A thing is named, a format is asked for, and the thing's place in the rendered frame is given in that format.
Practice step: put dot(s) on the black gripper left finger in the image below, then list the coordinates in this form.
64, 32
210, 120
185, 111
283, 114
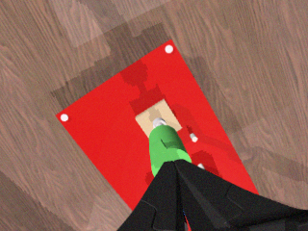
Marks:
161, 206

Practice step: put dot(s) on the red circuit board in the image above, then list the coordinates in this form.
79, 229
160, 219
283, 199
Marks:
151, 112

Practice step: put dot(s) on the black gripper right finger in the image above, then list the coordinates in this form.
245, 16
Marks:
213, 204

